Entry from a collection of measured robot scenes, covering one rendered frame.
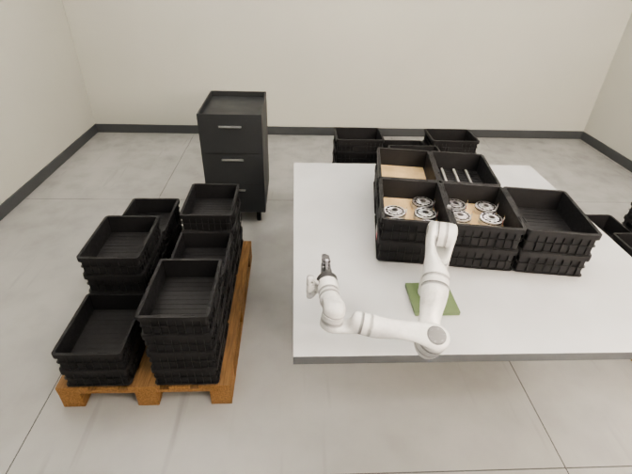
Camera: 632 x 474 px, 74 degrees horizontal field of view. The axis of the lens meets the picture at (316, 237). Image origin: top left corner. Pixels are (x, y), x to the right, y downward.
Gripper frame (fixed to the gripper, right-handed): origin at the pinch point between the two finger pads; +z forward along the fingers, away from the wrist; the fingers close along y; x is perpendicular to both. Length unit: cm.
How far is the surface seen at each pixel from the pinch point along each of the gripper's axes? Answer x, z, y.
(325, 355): 1.0, -27.3, -20.3
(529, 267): -92, 14, -12
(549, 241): -96, 12, 2
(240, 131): 46, 167, 8
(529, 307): -82, -6, -18
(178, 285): 66, 38, -35
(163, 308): 70, 22, -37
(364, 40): -74, 365, 60
